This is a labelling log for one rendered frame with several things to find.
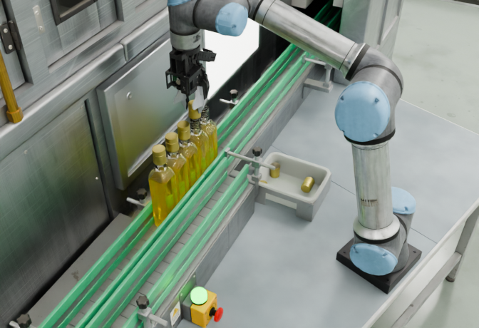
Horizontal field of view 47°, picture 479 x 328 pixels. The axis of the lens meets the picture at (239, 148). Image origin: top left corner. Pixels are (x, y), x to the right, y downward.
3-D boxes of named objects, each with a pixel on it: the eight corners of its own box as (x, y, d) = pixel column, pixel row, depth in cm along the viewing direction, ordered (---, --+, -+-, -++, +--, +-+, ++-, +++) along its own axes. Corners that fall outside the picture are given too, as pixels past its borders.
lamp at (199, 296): (196, 289, 150) (195, 282, 148) (210, 295, 149) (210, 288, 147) (187, 301, 147) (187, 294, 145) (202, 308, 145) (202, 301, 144)
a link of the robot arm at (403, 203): (413, 222, 161) (423, 187, 153) (401, 254, 151) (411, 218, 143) (373, 209, 165) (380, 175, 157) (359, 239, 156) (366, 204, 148)
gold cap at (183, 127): (182, 131, 156) (181, 118, 153) (192, 135, 154) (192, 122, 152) (175, 137, 153) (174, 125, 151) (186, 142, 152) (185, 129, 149)
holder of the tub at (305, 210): (257, 165, 200) (257, 148, 195) (329, 189, 191) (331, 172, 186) (235, 195, 188) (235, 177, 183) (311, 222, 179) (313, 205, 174)
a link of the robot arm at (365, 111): (408, 247, 151) (402, 64, 123) (394, 287, 140) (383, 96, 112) (365, 239, 157) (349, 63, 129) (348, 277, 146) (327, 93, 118)
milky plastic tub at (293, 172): (271, 168, 198) (271, 149, 193) (330, 188, 190) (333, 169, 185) (249, 199, 186) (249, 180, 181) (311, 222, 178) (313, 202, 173)
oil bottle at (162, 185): (165, 213, 164) (157, 158, 150) (180, 219, 162) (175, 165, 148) (154, 225, 160) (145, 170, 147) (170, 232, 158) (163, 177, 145)
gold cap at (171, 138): (163, 148, 150) (162, 135, 147) (172, 142, 152) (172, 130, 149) (172, 154, 148) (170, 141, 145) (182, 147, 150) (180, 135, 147)
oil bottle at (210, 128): (204, 166, 180) (201, 113, 166) (219, 171, 178) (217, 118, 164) (194, 177, 176) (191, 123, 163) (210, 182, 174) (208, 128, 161)
